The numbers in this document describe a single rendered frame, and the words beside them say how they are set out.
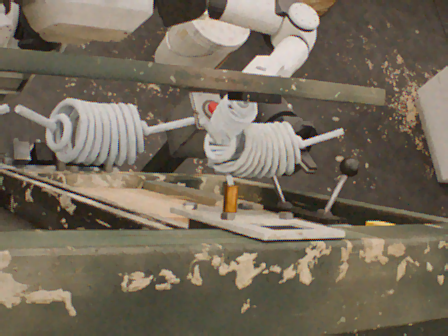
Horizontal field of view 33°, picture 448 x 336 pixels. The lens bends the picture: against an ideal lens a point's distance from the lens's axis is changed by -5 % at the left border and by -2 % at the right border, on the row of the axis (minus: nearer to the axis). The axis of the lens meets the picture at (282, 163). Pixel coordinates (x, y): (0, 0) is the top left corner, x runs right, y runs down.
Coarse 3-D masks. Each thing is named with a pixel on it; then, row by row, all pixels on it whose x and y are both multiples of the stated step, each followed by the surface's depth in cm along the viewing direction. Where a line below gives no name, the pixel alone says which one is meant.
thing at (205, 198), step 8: (144, 184) 196; (152, 184) 192; (160, 184) 190; (168, 184) 191; (160, 192) 189; (168, 192) 185; (176, 192) 182; (184, 192) 179; (192, 192) 176; (200, 192) 178; (208, 192) 179; (192, 200) 176; (200, 200) 173; (208, 200) 170; (216, 200) 168; (240, 200) 168; (256, 208) 156; (320, 224) 139; (344, 224) 141
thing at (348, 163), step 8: (344, 160) 144; (352, 160) 144; (344, 168) 143; (352, 168) 143; (344, 176) 144; (352, 176) 144; (336, 192) 143; (328, 200) 143; (328, 208) 142; (320, 216) 141; (328, 216) 141
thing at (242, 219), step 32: (256, 96) 80; (224, 128) 85; (0, 192) 153; (32, 192) 136; (64, 192) 126; (224, 192) 87; (64, 224) 122; (96, 224) 111; (128, 224) 102; (160, 224) 98; (192, 224) 89; (224, 224) 79; (256, 224) 80; (288, 224) 83
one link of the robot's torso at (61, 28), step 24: (24, 0) 160; (48, 0) 154; (72, 0) 156; (96, 0) 159; (120, 0) 162; (144, 0) 166; (24, 24) 174; (48, 24) 159; (72, 24) 160; (96, 24) 162; (120, 24) 165
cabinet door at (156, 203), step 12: (96, 192) 181; (108, 192) 183; (120, 192) 186; (132, 192) 187; (144, 192) 188; (132, 204) 164; (144, 204) 166; (156, 204) 168; (168, 204) 170; (180, 204) 169; (168, 216) 148; (180, 216) 149
